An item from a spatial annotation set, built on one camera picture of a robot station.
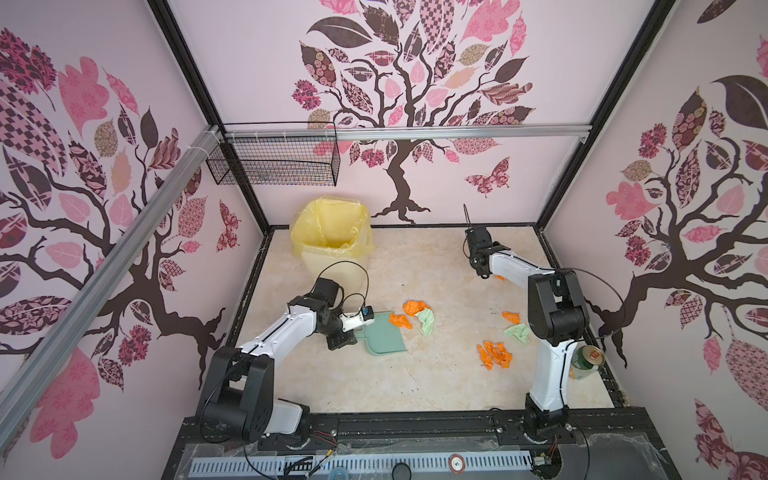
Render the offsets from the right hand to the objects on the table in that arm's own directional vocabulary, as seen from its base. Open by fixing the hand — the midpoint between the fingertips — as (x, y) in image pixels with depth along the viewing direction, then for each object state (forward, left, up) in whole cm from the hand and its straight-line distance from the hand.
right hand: (505, 252), depth 99 cm
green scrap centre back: (-20, +27, -8) cm, 35 cm away
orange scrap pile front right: (-31, +10, -9) cm, 34 cm away
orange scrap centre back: (-16, +32, -8) cm, 37 cm away
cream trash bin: (-16, +51, +14) cm, 55 cm away
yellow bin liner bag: (+5, +58, +9) cm, 59 cm away
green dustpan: (-25, +42, -10) cm, 50 cm away
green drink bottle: (-37, -11, 0) cm, 39 cm away
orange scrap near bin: (-20, +36, -9) cm, 43 cm away
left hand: (-27, +52, -6) cm, 59 cm away
